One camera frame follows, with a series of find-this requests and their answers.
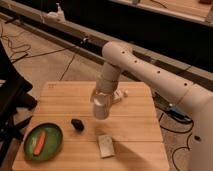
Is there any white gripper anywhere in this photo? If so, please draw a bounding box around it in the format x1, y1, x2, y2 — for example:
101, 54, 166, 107
90, 62, 121, 108

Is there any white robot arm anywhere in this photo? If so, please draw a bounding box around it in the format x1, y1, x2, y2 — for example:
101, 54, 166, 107
91, 41, 213, 171

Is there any black eraser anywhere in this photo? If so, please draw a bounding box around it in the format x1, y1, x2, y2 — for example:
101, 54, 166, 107
71, 119, 84, 131

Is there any green plate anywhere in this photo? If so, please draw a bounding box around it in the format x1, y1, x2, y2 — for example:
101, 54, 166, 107
23, 123, 63, 162

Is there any orange carrot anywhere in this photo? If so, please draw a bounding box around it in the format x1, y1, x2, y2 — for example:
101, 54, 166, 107
33, 131, 46, 156

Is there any blue power box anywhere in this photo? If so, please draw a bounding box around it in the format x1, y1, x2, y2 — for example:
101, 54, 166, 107
168, 107, 190, 121

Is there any grey metal rail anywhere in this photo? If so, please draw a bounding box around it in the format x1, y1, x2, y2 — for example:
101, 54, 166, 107
0, 0, 213, 91

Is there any black cable left floor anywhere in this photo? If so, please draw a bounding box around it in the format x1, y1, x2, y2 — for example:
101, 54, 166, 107
0, 19, 91, 81

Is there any black chair frame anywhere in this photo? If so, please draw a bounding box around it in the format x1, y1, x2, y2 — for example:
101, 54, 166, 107
0, 41, 37, 167

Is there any white object on rail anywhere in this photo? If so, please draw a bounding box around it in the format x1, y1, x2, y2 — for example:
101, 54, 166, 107
47, 3, 66, 23

